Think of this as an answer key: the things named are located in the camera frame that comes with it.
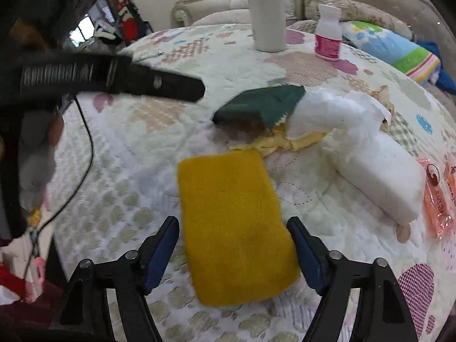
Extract white sponge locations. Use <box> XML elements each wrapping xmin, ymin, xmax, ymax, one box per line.
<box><xmin>322</xmin><ymin>133</ymin><xmax>426</xmax><ymax>226</ymax></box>

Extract person's left forearm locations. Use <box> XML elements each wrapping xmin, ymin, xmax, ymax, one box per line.
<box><xmin>18</xmin><ymin>109</ymin><xmax>65</xmax><ymax>209</ymax></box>

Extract colourful striped pillow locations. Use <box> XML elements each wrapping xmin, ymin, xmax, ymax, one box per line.
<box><xmin>340</xmin><ymin>21</ymin><xmax>441</xmax><ymax>85</ymax></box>

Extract blue knit cloth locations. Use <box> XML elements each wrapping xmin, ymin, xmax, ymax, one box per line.
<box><xmin>424</xmin><ymin>41</ymin><xmax>456</xmax><ymax>95</ymax></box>

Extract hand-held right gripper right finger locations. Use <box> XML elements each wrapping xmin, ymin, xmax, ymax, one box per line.
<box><xmin>287</xmin><ymin>217</ymin><xmax>418</xmax><ymax>342</ymax></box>

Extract patchwork quilted blanket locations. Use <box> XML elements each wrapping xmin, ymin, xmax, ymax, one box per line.
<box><xmin>46</xmin><ymin>23</ymin><xmax>456</xmax><ymax>342</ymax></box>

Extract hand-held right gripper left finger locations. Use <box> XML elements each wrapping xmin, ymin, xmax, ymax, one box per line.
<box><xmin>50</xmin><ymin>216</ymin><xmax>180</xmax><ymax>342</ymax></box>

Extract orange plastic packet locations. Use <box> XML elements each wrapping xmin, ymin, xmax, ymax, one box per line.
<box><xmin>443</xmin><ymin>153</ymin><xmax>456</xmax><ymax>186</ymax></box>
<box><xmin>417</xmin><ymin>158</ymin><xmax>455</xmax><ymax>241</ymax></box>

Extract white fluffy cloth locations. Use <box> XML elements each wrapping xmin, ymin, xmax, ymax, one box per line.
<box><xmin>285</xmin><ymin>87</ymin><xmax>390</xmax><ymax>141</ymax></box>

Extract yellow crumpled cloth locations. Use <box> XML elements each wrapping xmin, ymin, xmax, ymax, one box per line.
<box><xmin>230</xmin><ymin>121</ymin><xmax>326</xmax><ymax>159</ymax></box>

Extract white pill bottle pink label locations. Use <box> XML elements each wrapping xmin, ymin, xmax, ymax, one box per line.
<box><xmin>314</xmin><ymin>3</ymin><xmax>344</xmax><ymax>62</ymax></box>

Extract yellow sponge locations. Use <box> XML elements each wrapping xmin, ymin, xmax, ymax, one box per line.
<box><xmin>177</xmin><ymin>150</ymin><xmax>302</xmax><ymax>307</ymax></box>

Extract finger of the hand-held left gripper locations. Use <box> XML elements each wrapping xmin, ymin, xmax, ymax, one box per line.
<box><xmin>107</xmin><ymin>55</ymin><xmax>206</xmax><ymax>103</ymax></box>

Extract hanging dark and red clothes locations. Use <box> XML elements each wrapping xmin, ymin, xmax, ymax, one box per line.
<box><xmin>94</xmin><ymin>0</ymin><xmax>154</xmax><ymax>45</ymax></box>

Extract beige cloth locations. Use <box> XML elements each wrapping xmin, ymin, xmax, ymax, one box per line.
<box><xmin>369</xmin><ymin>85</ymin><xmax>397</xmax><ymax>131</ymax></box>

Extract beige ruffled bolster cushion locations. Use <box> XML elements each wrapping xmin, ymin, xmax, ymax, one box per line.
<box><xmin>308</xmin><ymin>0</ymin><xmax>414</xmax><ymax>41</ymax></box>

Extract white thermos bottle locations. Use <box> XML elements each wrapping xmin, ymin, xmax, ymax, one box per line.
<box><xmin>244</xmin><ymin>0</ymin><xmax>287</xmax><ymax>52</ymax></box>

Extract black cable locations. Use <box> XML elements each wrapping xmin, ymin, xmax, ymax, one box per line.
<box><xmin>27</xmin><ymin>94</ymin><xmax>95</xmax><ymax>257</ymax></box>

